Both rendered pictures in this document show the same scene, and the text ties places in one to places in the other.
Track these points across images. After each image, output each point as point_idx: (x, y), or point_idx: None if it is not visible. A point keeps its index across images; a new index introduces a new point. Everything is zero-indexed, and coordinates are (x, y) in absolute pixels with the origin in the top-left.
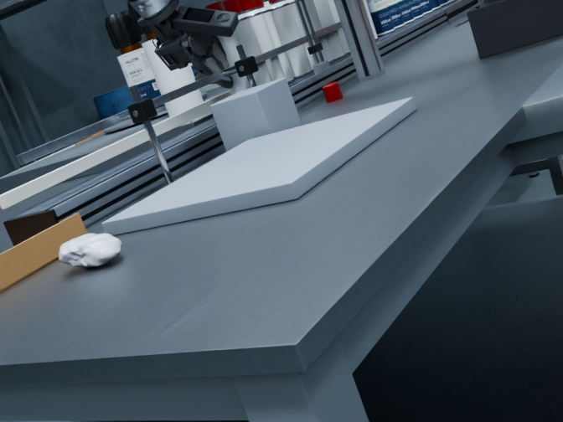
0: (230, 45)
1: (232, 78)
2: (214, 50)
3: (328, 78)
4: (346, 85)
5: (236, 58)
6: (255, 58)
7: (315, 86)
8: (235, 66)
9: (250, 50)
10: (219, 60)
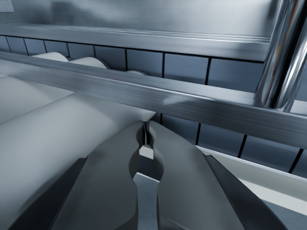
0: (23, 155)
1: (137, 121)
2: (105, 217)
3: (3, 23)
4: (11, 2)
5: (70, 122)
6: (48, 65)
7: (34, 25)
8: (166, 87)
9: (7, 98)
10: (129, 172)
